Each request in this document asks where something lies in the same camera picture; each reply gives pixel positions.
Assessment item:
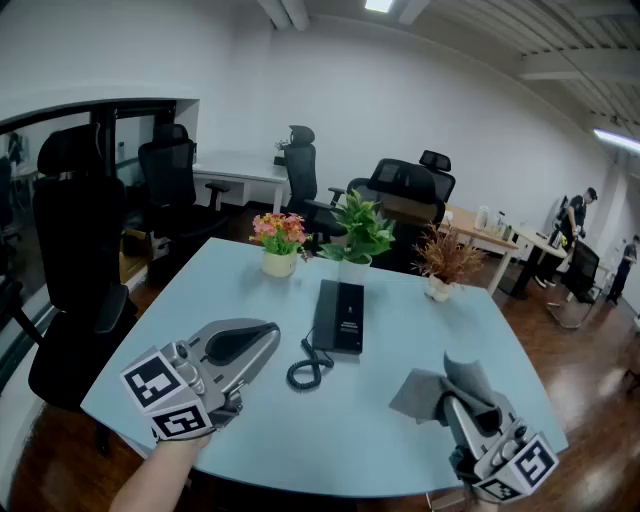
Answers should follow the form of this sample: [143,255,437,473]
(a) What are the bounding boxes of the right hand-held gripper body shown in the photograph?
[448,417,560,504]

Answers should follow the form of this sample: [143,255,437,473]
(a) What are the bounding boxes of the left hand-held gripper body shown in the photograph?
[119,340,245,443]

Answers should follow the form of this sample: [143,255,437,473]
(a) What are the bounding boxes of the grey cloth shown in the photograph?
[388,351,504,436]

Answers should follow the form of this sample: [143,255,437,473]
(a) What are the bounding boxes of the black desk telephone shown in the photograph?
[312,279,365,357]

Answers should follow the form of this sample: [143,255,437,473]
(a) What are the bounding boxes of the person's left forearm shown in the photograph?
[108,430,214,512]

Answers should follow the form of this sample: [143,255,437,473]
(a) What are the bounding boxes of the person's right forearm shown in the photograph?
[462,492,496,512]

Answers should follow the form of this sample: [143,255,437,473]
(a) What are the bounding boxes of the pink flowers in cream pot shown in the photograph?
[248,212,314,279]

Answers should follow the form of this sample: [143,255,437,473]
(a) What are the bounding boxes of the brown cardboard box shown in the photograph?
[121,228,151,274]

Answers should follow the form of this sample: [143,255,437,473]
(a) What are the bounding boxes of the white desk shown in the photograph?
[192,152,292,215]

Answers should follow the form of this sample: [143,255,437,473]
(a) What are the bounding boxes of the black cantilever visitor chair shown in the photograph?
[547,239,604,330]

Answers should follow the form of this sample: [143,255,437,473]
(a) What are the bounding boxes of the brown dried plant in pot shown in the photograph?
[410,222,486,304]

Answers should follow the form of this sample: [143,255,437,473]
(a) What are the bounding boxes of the green plant in white pot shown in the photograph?
[316,188,397,286]

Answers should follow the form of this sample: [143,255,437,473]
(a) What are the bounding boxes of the white round table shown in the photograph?
[509,225,569,301]

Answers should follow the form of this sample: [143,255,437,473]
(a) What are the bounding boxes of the wooden desk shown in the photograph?
[439,204,521,297]

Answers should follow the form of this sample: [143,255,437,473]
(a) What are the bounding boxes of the dark glass partition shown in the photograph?
[0,98,177,351]

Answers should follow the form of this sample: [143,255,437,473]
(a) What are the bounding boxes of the black mesh office chair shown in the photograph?
[347,158,447,274]

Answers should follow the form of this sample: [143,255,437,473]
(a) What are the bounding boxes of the long ceiling light strip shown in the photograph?
[593,128,640,154]

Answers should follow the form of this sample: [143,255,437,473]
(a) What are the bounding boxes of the white ceiling pipe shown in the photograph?
[256,0,294,30]
[280,0,311,32]

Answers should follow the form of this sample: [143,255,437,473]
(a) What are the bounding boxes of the black coiled phone cord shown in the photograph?
[286,325,335,392]

